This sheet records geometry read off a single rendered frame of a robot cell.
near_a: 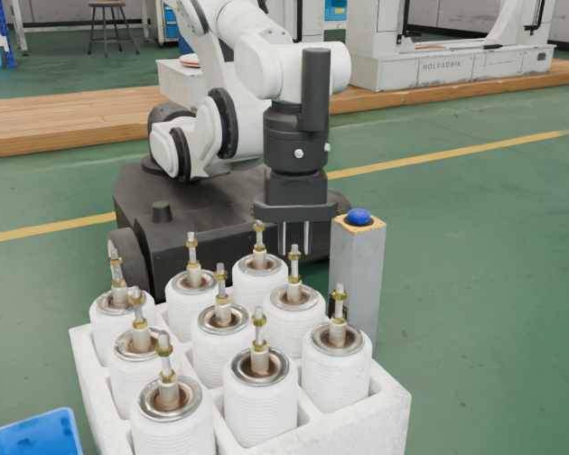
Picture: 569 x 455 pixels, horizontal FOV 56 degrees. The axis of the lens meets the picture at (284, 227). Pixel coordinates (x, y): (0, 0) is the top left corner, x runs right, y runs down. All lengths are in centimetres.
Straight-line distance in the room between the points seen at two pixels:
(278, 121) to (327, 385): 35
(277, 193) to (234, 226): 50
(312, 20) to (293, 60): 239
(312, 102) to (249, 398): 36
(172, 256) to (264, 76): 61
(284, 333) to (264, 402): 17
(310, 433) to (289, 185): 32
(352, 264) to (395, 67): 250
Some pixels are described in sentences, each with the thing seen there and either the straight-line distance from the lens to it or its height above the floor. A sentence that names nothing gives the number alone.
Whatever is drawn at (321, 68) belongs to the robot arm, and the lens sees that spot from 64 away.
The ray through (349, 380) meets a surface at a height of 22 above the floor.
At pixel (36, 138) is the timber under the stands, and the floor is 6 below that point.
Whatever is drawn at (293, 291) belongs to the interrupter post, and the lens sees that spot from 81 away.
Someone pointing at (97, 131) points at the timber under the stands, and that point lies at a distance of 260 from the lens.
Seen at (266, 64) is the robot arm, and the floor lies 61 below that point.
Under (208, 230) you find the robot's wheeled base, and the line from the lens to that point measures 120.
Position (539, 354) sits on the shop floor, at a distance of 124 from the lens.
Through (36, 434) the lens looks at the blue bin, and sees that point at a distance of 92.
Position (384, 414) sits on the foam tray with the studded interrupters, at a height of 17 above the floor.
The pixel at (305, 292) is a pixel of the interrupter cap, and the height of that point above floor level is 25.
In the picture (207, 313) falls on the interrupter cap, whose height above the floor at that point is 25.
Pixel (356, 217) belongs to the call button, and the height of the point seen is 33.
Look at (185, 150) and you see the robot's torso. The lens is 136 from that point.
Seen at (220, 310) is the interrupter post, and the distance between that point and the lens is 77.
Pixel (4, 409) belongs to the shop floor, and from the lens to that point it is 113.
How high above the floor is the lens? 70
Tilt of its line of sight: 25 degrees down
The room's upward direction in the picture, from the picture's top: straight up
